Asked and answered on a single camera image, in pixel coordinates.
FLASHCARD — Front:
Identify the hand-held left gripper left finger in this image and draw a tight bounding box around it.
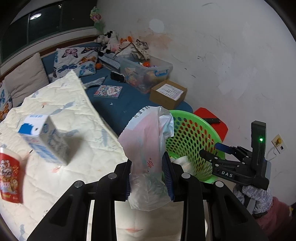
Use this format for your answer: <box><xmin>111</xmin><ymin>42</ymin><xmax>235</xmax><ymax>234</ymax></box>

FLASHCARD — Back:
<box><xmin>26</xmin><ymin>160</ymin><xmax>132</xmax><ymax>241</ymax></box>

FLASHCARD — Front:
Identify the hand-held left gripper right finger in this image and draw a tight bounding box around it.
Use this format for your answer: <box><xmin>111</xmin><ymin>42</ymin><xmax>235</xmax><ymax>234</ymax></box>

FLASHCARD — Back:
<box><xmin>162</xmin><ymin>153</ymin><xmax>270</xmax><ymax>241</ymax></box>

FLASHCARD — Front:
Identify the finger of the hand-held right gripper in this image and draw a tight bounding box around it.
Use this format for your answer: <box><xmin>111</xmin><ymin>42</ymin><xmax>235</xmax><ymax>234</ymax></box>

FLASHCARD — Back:
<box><xmin>199</xmin><ymin>149</ymin><xmax>222</xmax><ymax>166</ymax></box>
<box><xmin>215</xmin><ymin>143</ymin><xmax>252</xmax><ymax>163</ymax></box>

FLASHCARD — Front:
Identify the green plastic basket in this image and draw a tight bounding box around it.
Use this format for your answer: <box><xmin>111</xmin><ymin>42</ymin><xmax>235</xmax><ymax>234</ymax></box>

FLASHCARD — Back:
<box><xmin>165</xmin><ymin>110</ymin><xmax>226</xmax><ymax>184</ymax></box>

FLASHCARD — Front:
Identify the clear pink plastic bag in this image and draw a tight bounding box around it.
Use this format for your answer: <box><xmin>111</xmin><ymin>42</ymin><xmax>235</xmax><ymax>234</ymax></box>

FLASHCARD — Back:
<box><xmin>117</xmin><ymin>106</ymin><xmax>174</xmax><ymax>211</ymax></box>

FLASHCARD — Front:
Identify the person's right forearm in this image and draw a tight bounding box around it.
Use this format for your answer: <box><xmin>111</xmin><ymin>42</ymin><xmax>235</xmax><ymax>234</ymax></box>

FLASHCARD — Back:
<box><xmin>253</xmin><ymin>197</ymin><xmax>296</xmax><ymax>241</ymax></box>

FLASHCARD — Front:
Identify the person's right hand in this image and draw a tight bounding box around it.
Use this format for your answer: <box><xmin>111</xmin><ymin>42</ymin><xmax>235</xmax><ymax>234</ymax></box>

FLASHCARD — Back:
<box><xmin>232</xmin><ymin>184</ymin><xmax>273</xmax><ymax>215</ymax></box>

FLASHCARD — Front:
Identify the red stool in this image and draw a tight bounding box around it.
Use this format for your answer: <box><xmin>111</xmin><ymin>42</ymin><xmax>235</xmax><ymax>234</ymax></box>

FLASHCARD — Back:
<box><xmin>193</xmin><ymin>107</ymin><xmax>228</xmax><ymax>142</ymax></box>

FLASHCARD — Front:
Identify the blue bed sheet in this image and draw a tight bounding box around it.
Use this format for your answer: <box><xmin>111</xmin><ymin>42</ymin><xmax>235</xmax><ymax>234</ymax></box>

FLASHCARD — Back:
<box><xmin>42</xmin><ymin>42</ymin><xmax>193</xmax><ymax>137</ymax></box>

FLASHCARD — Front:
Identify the cardboard box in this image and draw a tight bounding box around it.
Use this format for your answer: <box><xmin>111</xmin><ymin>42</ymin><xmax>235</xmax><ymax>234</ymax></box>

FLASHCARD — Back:
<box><xmin>149</xmin><ymin>80</ymin><xmax>188</xmax><ymax>109</ymax></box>

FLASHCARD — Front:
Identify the blue white milk carton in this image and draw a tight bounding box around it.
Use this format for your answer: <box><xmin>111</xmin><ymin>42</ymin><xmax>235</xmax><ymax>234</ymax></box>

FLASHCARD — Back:
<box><xmin>18</xmin><ymin>114</ymin><xmax>82</xmax><ymax>166</ymax></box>

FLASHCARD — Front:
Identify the colourful picture book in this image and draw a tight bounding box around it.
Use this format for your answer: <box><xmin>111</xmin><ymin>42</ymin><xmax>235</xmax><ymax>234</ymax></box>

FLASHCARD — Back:
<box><xmin>94</xmin><ymin>85</ymin><xmax>123</xmax><ymax>98</ymax></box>

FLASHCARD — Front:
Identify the white quilted blanket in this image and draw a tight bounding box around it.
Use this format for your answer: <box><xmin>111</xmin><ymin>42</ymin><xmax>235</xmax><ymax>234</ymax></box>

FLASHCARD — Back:
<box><xmin>0</xmin><ymin>70</ymin><xmax>185</xmax><ymax>241</ymax></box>

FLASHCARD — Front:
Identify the blue patterned cloth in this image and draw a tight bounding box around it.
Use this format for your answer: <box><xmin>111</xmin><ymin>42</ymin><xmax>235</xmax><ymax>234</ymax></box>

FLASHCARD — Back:
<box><xmin>83</xmin><ymin>75</ymin><xmax>108</xmax><ymax>90</ymax></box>

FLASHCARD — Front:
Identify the black game console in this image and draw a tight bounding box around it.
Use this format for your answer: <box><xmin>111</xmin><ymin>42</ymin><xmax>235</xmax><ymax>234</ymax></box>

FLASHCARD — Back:
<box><xmin>110</xmin><ymin>71</ymin><xmax>126</xmax><ymax>82</ymax></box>

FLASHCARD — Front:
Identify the clear storage bin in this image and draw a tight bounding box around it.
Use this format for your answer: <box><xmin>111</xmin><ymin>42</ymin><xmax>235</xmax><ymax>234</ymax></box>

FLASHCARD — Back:
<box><xmin>120</xmin><ymin>56</ymin><xmax>173</xmax><ymax>94</ymax></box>

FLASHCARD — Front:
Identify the red printed paper cup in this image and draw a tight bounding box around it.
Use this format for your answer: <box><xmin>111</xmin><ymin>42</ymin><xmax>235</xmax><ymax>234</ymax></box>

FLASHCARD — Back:
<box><xmin>0</xmin><ymin>146</ymin><xmax>27</xmax><ymax>204</ymax></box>

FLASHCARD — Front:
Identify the grey patterned pouch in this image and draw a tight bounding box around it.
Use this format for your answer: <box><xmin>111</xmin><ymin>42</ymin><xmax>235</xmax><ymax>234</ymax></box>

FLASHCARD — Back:
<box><xmin>98</xmin><ymin>53</ymin><xmax>121</xmax><ymax>70</ymax></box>

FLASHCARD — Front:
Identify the butterfly print pillow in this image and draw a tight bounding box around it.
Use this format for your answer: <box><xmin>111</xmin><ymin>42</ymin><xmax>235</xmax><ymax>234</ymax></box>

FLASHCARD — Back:
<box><xmin>0</xmin><ymin>80</ymin><xmax>13</xmax><ymax>123</ymax></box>
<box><xmin>53</xmin><ymin>47</ymin><xmax>100</xmax><ymax>78</ymax></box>

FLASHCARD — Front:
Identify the patterned plush toy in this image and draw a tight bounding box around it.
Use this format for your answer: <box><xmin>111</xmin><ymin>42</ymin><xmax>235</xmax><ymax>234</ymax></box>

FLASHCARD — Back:
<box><xmin>133</xmin><ymin>39</ymin><xmax>151</xmax><ymax>59</ymax></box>

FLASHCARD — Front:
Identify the orange fox plush toy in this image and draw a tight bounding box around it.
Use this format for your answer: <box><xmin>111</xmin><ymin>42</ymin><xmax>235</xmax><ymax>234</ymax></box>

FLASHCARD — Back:
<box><xmin>116</xmin><ymin>36</ymin><xmax>134</xmax><ymax>54</ymax></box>

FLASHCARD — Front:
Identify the beige pillow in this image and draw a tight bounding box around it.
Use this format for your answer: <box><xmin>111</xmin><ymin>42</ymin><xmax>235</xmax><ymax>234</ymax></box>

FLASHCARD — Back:
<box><xmin>4</xmin><ymin>52</ymin><xmax>49</xmax><ymax>107</ymax></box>

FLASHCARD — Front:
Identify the cow plush toy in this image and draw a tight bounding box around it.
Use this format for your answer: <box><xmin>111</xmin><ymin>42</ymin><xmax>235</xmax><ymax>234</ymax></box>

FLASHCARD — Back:
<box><xmin>94</xmin><ymin>30</ymin><xmax>119</xmax><ymax>54</ymax></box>

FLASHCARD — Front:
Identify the window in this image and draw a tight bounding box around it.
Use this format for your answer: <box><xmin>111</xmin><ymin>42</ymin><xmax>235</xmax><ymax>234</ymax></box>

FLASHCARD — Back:
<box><xmin>0</xmin><ymin>0</ymin><xmax>97</xmax><ymax>67</ymax></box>

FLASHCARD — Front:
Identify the wall outlet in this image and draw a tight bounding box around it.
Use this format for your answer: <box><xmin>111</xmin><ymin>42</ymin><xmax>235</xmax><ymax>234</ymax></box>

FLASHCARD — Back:
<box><xmin>272</xmin><ymin>134</ymin><xmax>287</xmax><ymax>154</ymax></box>

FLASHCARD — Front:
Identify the flower wall decoration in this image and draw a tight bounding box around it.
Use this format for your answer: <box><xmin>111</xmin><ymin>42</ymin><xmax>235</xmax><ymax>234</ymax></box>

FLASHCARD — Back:
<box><xmin>90</xmin><ymin>6</ymin><xmax>105</xmax><ymax>32</ymax></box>

